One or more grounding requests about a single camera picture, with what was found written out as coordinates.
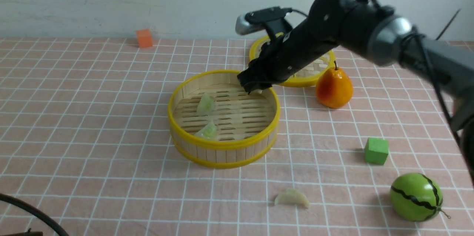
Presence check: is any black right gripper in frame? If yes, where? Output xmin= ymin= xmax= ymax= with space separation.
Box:
xmin=237 ymin=25 xmax=338 ymax=94

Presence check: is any pale green dumpling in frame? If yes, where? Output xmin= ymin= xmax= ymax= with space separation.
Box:
xmin=194 ymin=120 xmax=218 ymax=140
xmin=196 ymin=93 xmax=215 ymax=116

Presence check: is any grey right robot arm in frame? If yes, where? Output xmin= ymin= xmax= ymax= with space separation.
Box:
xmin=236 ymin=0 xmax=474 ymax=177

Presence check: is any bamboo steamer tray yellow rim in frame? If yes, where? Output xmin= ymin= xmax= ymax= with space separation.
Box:
xmin=167 ymin=70 xmax=280 ymax=169

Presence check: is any woven bamboo steamer lid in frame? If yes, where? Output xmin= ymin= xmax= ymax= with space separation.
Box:
xmin=248 ymin=33 xmax=336 ymax=88

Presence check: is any orange toy pear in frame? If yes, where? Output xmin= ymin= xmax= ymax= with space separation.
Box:
xmin=316 ymin=62 xmax=353 ymax=109

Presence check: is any orange cube block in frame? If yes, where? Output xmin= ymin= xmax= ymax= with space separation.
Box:
xmin=136 ymin=29 xmax=153 ymax=49

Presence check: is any green cube block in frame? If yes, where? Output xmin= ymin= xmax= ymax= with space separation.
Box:
xmin=364 ymin=137 xmax=389 ymax=166

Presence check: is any pink grid tablecloth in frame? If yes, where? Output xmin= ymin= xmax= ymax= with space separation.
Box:
xmin=0 ymin=37 xmax=473 ymax=236

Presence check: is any green toy watermelon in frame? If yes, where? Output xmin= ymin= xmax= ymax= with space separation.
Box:
xmin=390 ymin=173 xmax=451 ymax=222

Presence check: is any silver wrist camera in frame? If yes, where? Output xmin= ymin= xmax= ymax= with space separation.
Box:
xmin=235 ymin=6 xmax=293 ymax=36

